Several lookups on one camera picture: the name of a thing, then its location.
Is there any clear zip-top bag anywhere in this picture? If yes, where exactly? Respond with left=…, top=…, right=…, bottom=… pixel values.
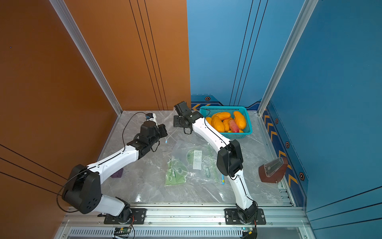
left=162, top=110, right=183, bottom=147

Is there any red pink mango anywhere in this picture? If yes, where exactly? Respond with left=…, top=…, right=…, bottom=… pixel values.
left=228, top=119, right=240, bottom=133

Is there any aluminium corner post left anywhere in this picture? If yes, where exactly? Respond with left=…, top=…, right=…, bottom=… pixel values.
left=50, top=0, right=123, bottom=117

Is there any clear labelled zip bag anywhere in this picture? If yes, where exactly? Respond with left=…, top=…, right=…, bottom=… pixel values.
left=186, top=150, right=208, bottom=170

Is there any blue zipper clear bag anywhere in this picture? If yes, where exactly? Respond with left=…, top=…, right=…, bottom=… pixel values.
left=188, top=144, right=222, bottom=184

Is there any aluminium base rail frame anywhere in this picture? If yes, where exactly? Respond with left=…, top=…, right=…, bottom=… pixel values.
left=53, top=203, right=317, bottom=239

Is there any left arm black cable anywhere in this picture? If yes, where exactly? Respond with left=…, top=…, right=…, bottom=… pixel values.
left=56, top=112, right=150, bottom=213

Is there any teal plastic basket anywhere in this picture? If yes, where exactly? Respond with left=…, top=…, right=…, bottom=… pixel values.
left=199, top=106, right=252, bottom=139

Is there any purple small object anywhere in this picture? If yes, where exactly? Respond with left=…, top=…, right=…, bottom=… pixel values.
left=111, top=168, right=124, bottom=178

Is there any green circuit board left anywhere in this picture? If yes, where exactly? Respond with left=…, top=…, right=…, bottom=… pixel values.
left=113, top=227, right=133, bottom=239

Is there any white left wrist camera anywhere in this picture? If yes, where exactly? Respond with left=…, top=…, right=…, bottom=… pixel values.
left=145, top=113, right=157, bottom=122

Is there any brown wedge stand clear plate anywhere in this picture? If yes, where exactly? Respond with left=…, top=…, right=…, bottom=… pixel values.
left=258, top=157, right=288, bottom=184

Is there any aluminium corner post right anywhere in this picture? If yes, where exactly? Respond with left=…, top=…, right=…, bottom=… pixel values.
left=257, top=0, right=318, bottom=116

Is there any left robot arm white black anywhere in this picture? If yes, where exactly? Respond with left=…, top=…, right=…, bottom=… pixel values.
left=62, top=120, right=168, bottom=221

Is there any green printed zip bag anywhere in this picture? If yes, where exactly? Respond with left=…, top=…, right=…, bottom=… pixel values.
left=165, top=159, right=189, bottom=186

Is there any right circuit board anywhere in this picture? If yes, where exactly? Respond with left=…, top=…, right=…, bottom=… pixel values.
left=241, top=228, right=258, bottom=239

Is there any aluminium corner post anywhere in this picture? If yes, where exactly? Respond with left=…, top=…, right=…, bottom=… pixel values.
left=50, top=0, right=123, bottom=117
left=257, top=0, right=318, bottom=116

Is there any orange mango top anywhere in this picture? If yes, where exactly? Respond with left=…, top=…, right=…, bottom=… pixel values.
left=212, top=112, right=231, bottom=121

